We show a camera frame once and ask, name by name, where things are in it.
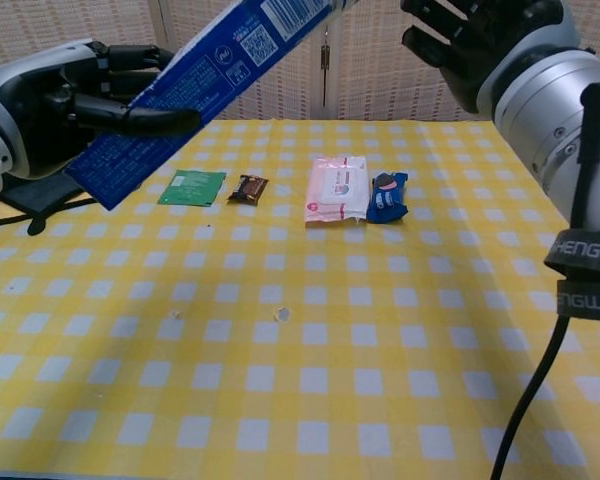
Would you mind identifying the yellow white checkered tablecloth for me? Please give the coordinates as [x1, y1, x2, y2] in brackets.
[0, 118, 600, 480]

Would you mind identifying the black velcro cable strap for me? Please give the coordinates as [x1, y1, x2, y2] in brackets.
[554, 278, 600, 322]
[543, 229, 600, 279]

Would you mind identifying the dark green yellow cloth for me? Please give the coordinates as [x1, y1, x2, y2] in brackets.
[0, 172, 101, 237]

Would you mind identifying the woven folding screen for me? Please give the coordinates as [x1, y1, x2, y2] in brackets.
[0, 0, 600, 123]

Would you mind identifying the pink wet wipes pack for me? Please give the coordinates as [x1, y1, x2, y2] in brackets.
[303, 155, 371, 229]

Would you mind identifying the green square sachet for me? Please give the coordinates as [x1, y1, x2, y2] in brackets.
[157, 168, 228, 207]

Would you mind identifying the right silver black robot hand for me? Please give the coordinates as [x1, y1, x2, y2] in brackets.
[399, 0, 579, 121]

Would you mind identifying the blue Oreo cookie pack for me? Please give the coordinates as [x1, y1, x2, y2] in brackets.
[365, 171, 411, 225]

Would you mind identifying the brown candy wrapper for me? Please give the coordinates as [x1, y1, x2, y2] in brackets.
[226, 174, 271, 206]

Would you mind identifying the blue Crest toothpaste box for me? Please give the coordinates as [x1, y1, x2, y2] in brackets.
[63, 0, 349, 211]

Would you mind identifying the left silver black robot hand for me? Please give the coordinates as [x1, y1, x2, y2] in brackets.
[0, 39, 203, 181]

